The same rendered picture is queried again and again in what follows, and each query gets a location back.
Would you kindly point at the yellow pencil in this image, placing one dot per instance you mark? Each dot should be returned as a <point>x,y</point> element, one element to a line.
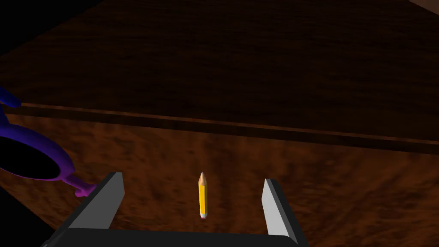
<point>202,197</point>

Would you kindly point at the purple pan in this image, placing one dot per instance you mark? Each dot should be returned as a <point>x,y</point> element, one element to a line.
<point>51,154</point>

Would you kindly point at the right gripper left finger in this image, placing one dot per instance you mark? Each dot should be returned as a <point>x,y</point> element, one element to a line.
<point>101,206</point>

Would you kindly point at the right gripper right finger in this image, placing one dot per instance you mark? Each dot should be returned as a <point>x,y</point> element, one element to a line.
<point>276,212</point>

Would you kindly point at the brown wooden table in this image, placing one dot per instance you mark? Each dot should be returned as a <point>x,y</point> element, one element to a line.
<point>308,192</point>

